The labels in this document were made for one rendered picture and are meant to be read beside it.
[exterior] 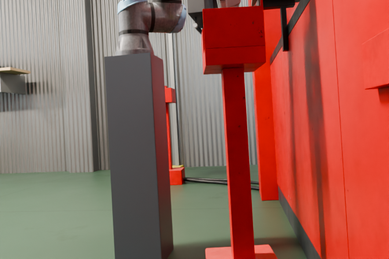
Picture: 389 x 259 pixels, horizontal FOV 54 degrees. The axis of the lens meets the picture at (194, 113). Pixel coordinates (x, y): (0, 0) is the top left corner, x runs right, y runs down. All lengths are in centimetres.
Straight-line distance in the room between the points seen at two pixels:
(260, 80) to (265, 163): 51
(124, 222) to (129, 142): 29
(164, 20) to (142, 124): 42
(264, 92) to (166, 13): 107
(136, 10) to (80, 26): 321
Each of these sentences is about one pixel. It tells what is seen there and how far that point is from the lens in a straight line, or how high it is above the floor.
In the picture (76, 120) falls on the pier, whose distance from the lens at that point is 461.
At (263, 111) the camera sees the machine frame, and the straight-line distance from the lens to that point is 241.
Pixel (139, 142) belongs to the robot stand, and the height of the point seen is 45.
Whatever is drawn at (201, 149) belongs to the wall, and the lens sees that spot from 432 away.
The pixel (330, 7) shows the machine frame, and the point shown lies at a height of 75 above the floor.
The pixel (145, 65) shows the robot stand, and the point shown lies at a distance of 142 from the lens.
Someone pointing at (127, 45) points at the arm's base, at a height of 81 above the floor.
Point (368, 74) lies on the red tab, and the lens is 62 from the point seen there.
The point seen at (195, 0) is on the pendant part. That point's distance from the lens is 268.
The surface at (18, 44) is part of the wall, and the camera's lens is 525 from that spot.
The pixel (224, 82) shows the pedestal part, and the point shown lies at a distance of 108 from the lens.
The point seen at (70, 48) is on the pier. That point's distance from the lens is 471.
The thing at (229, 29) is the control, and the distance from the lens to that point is 104.
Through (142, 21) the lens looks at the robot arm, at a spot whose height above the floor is 91.
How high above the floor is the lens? 52
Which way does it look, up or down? 1 degrees up
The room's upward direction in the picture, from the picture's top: 3 degrees counter-clockwise
